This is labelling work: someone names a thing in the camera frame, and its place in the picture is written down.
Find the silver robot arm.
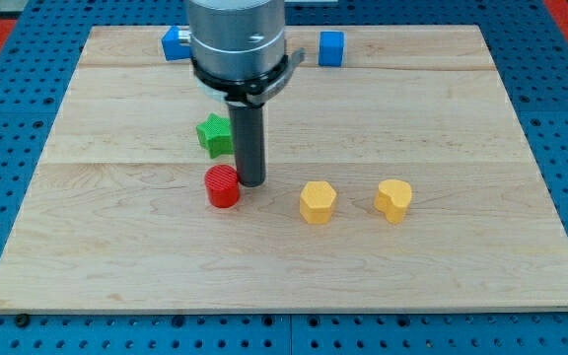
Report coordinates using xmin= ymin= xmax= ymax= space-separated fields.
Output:
xmin=185 ymin=0 xmax=306 ymax=107

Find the yellow hexagon block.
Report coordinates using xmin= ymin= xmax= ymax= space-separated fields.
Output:
xmin=300 ymin=180 xmax=337 ymax=224

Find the red cylinder block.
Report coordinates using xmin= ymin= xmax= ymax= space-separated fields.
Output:
xmin=204 ymin=165 xmax=240 ymax=208

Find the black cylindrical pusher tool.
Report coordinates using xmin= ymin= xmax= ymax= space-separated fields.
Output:
xmin=228 ymin=104 xmax=266 ymax=187

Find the green star block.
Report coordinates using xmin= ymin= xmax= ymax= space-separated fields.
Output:
xmin=196 ymin=113 xmax=234 ymax=159

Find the yellow heart block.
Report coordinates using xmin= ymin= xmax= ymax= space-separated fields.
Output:
xmin=374 ymin=179 xmax=412 ymax=224

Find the wooden board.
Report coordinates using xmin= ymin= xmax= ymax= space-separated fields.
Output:
xmin=0 ymin=25 xmax=568 ymax=315

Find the blue cube right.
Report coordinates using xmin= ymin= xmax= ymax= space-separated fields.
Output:
xmin=318 ymin=31 xmax=345 ymax=67

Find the blue block left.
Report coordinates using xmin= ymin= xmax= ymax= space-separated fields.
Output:
xmin=161 ymin=26 xmax=191 ymax=61

